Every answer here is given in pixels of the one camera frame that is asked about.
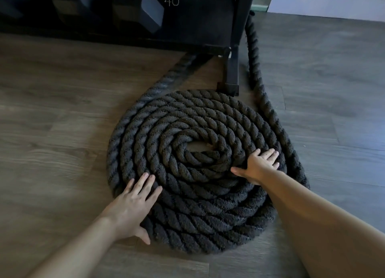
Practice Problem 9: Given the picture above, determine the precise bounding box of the person's left hand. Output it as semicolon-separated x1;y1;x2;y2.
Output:
100;172;163;246

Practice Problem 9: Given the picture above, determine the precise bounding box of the person's left forearm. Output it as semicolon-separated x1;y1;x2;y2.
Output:
28;215;121;278

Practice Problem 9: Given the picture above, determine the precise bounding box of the large black hex dumbbell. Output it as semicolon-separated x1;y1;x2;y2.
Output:
149;0;239;48

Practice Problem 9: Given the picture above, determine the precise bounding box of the pale flat board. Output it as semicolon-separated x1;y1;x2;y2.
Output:
267;0;385;23

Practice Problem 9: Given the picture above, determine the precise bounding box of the black metal rack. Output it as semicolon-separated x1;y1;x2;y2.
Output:
0;0;258;97

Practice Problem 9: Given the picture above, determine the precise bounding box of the person's right forearm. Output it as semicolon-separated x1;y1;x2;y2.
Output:
258;170;385;278

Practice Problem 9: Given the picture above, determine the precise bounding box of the thick black twisted rope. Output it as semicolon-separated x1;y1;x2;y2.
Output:
244;11;310;190
105;53;286;255

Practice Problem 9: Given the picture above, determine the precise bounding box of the person's right hand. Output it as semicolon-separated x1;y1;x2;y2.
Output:
231;148;280;186

